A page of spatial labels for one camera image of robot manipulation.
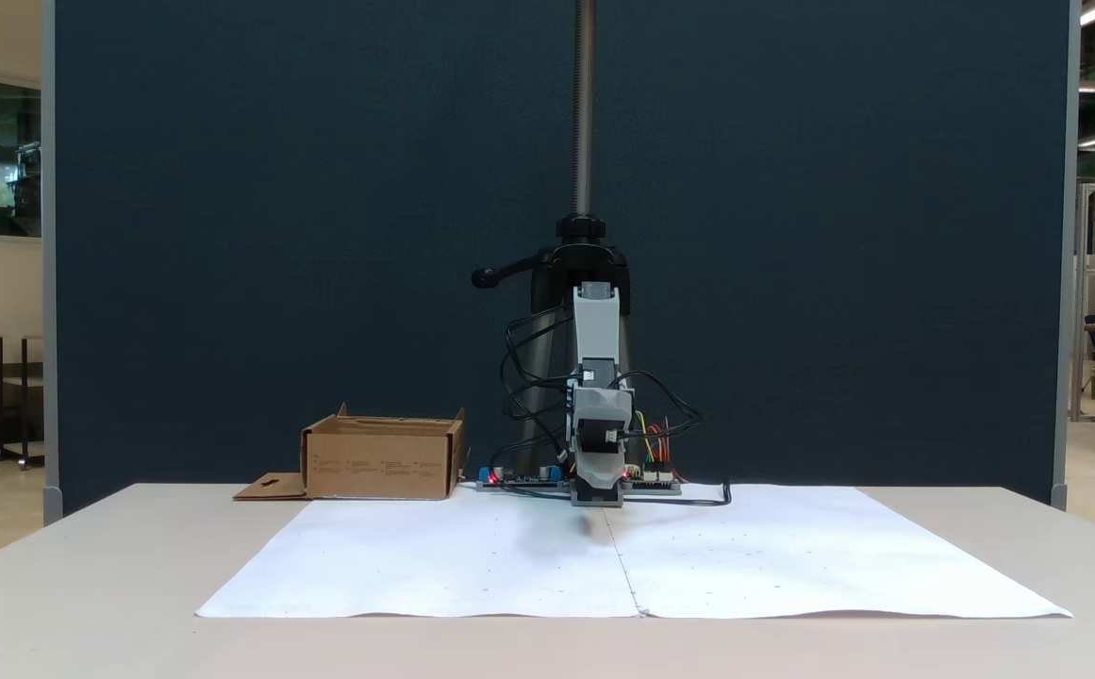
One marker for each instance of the broad grey gripper finger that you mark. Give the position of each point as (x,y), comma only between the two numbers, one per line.
(601,467)

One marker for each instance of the blue power circuit board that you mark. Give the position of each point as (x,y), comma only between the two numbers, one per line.
(519,481)

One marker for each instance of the motor controller circuit board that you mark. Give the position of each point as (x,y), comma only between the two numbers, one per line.
(660,484)

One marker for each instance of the white paper sheet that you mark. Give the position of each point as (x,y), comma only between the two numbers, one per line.
(792,556)
(415,566)

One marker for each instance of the black shelf cart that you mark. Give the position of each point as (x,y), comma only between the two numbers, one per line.
(24,396)

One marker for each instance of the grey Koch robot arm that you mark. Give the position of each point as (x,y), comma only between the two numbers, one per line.
(596,325)

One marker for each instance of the dark blue partition panel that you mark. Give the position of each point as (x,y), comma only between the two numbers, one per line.
(226,236)

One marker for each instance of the black tripod with metal pole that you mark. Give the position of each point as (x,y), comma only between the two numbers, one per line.
(585,113)

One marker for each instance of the framed wall window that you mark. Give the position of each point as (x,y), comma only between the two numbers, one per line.
(11,160)

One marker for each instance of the brown cardboard box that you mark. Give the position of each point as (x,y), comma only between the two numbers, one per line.
(377,462)

